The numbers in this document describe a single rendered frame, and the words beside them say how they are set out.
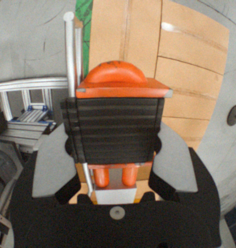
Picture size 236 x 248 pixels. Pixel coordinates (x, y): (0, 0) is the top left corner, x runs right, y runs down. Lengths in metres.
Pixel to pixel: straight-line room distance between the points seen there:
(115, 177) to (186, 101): 0.85
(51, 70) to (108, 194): 1.36
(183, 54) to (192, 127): 0.58
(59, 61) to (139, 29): 0.88
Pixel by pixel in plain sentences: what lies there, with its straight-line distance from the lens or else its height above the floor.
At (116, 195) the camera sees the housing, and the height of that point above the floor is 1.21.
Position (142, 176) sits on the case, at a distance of 0.46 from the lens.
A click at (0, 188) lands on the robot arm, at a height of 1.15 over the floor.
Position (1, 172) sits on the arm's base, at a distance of 0.54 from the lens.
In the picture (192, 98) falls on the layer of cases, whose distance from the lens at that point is 1.00.
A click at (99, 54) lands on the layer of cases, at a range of 0.77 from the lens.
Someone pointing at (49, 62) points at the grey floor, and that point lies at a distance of 1.45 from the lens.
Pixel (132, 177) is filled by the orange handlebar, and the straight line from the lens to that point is 0.18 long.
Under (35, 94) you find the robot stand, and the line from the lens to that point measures 1.35.
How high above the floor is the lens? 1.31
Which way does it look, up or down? 60 degrees down
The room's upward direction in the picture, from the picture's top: 174 degrees clockwise
